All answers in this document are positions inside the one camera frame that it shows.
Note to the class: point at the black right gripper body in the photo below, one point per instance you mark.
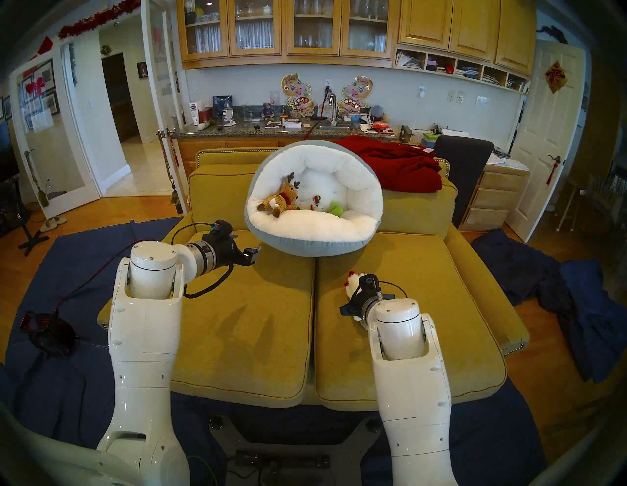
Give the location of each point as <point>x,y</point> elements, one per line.
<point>365,289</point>

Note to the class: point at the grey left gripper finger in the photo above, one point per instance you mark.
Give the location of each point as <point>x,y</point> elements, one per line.
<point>252,255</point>

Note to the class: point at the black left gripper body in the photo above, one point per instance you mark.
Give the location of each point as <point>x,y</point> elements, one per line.
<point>225,246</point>

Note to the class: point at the white fluffy plush toy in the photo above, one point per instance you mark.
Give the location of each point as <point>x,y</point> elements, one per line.
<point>352,284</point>

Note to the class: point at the brown reindeer plush toy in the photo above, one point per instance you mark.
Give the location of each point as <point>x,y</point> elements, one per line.
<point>281,198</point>

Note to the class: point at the white lamb plush rainbow feet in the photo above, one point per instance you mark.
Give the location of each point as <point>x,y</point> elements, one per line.
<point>316,200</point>

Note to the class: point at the green cactus plush toy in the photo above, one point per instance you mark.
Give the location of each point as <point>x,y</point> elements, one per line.
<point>335,209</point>

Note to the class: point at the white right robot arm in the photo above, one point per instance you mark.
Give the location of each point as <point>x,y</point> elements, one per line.
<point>411,382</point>

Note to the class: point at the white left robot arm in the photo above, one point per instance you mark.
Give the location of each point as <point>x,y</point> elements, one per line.
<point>144,343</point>

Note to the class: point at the white grey round dog bed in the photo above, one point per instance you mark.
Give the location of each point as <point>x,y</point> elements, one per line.
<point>323,230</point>

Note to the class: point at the yellow fabric sofa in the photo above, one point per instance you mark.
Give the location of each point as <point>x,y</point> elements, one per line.
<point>472,274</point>

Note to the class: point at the yellow sofa seat cushion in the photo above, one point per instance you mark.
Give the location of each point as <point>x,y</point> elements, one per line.
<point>465,343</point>
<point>254,352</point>

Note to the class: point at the granite counter wooden base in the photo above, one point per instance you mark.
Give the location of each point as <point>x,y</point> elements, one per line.
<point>245,128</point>

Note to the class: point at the dark navy crumpled cloth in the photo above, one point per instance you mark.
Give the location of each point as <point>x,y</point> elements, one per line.
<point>509,264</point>

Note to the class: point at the red blanket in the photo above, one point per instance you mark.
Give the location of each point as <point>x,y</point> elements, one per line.
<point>401,166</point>

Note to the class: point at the white lotion tube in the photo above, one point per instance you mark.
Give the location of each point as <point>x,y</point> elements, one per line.
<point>194,113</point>

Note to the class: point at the dark blue box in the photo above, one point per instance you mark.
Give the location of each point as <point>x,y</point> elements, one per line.
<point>222,104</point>

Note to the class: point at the small purple teddy bear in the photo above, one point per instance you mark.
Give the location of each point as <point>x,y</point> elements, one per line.
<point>267,110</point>

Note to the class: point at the wooden drawer cabinet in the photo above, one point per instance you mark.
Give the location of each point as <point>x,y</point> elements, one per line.
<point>492,198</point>

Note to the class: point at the dark grey office chair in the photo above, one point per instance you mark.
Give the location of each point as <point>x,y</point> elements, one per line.
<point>463,166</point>

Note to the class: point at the navy floor blanket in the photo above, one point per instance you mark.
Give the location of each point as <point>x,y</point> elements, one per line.
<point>73,274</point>

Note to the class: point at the metal sink faucet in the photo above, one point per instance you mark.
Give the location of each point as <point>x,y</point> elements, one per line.
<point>335,110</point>

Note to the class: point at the paper stack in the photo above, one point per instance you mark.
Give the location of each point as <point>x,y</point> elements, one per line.
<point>507,162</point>

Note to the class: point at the white glass french door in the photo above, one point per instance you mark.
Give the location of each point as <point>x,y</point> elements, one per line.
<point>59,166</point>

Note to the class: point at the white open glass door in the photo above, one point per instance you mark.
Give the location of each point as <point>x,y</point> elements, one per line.
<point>159,73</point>

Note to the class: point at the dark framed hallway picture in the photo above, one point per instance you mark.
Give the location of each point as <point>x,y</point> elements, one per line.
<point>142,70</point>

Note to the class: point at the black floor stand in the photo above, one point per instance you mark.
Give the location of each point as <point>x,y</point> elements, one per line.
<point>28,240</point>

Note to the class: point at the blue crumpled cloth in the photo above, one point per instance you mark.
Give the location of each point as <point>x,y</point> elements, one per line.
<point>592,313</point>

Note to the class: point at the white panel door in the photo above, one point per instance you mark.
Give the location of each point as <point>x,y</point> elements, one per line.
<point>546,147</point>

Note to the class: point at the black flat television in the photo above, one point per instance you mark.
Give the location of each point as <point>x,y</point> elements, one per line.
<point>6,157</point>

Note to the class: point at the wooden cubby shelf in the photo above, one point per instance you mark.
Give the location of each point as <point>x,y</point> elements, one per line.
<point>458,68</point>

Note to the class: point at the red flower door decoration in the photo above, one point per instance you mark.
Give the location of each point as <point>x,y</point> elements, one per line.
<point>35,87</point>

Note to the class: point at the red tinsel garland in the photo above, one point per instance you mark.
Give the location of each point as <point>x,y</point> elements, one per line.
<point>95,19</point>

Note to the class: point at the red diamond door ornament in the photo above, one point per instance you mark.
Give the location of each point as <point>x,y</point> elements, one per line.
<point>556,77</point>

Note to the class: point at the cartoon child wall cutout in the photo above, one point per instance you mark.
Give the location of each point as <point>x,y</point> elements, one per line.
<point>356,93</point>
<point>296,94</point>

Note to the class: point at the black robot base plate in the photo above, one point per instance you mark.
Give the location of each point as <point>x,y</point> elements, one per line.
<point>230,438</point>

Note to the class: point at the wooden wall cabinets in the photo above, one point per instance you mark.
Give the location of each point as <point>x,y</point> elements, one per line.
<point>431,22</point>

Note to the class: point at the black wall ornament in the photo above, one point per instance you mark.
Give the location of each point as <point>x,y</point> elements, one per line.
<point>552,33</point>

